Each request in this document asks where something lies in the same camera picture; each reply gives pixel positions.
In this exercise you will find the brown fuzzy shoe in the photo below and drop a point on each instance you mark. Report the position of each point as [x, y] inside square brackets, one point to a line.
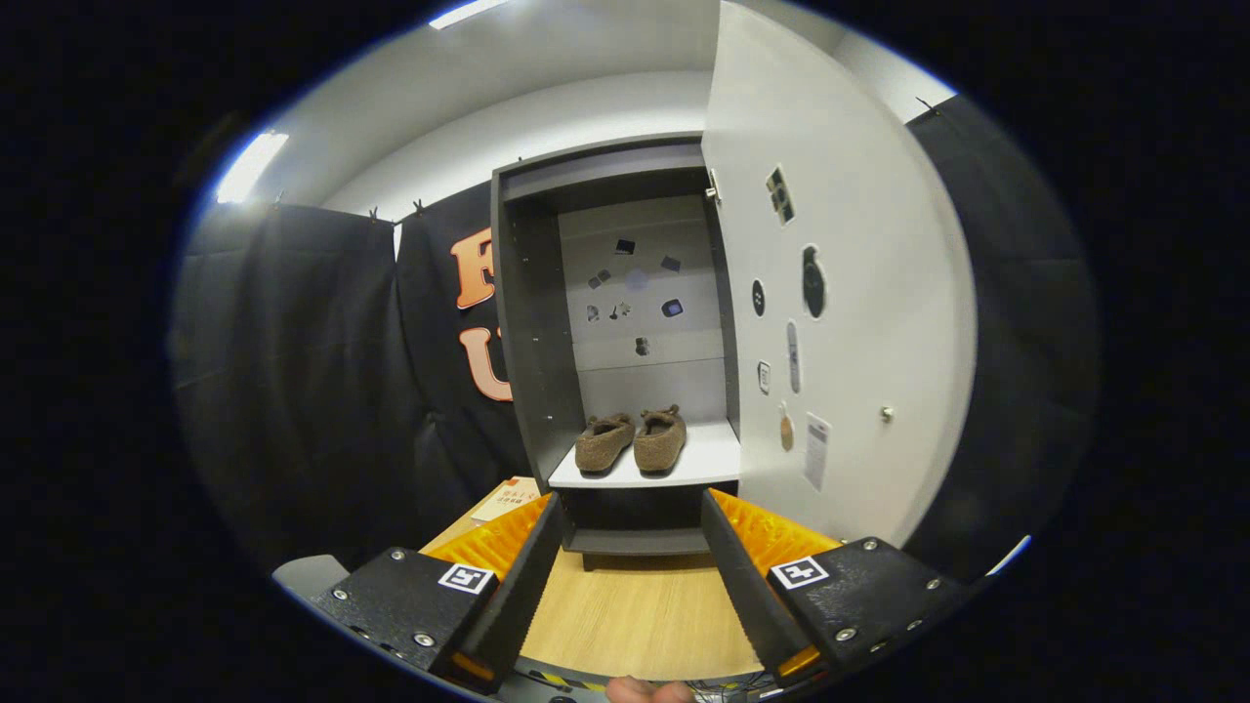
[659, 444]
[604, 447]

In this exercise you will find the beige shoe cabinet door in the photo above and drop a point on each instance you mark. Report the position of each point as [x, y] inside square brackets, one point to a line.
[879, 293]

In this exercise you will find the narrow ceiling light panel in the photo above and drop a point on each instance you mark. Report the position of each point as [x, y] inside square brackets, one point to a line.
[249, 168]

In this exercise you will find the metal door hinge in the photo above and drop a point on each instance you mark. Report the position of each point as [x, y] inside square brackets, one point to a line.
[714, 186]

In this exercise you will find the dark grey shoe cabinet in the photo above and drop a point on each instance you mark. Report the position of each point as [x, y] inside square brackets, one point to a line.
[532, 342]

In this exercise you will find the black backdrop cloth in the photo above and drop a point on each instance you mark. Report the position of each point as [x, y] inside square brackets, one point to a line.
[293, 391]

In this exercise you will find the wide ceiling light panel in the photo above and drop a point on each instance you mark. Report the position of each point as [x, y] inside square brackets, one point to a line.
[467, 12]

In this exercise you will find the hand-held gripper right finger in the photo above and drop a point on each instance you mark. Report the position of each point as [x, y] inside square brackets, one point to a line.
[747, 591]

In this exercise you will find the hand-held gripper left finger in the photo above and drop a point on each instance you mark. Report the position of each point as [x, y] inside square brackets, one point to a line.
[522, 596]

